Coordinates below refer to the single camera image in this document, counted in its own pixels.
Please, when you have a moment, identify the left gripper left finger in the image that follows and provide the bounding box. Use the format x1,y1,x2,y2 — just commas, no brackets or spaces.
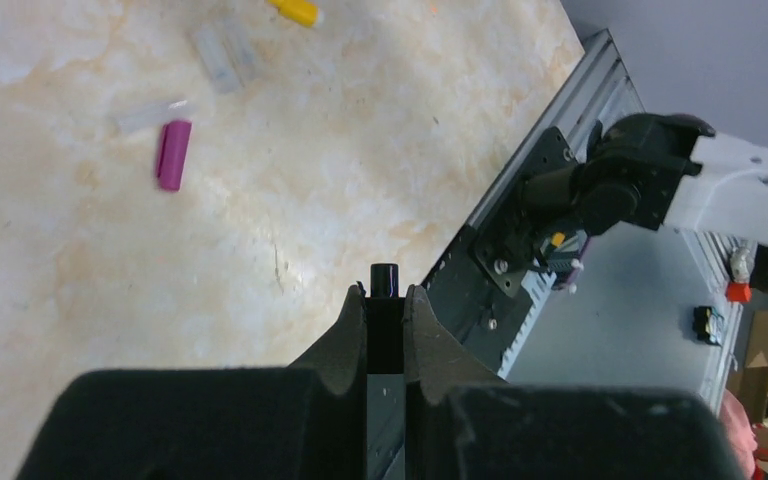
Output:
18,285,367,479

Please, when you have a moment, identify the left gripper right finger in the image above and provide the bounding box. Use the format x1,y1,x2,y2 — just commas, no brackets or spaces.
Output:
403,286,744,479

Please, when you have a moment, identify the magenta marker cap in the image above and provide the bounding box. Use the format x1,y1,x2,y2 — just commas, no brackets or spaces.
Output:
155,120,192,192

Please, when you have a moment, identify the yellow marker cap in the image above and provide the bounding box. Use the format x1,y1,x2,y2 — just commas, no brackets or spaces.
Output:
268,0,324,28

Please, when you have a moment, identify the black marker cap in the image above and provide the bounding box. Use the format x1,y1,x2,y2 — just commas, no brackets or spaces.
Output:
365,263,404,374

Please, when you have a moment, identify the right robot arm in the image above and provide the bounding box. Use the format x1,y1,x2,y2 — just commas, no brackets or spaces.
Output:
517,113,768,247

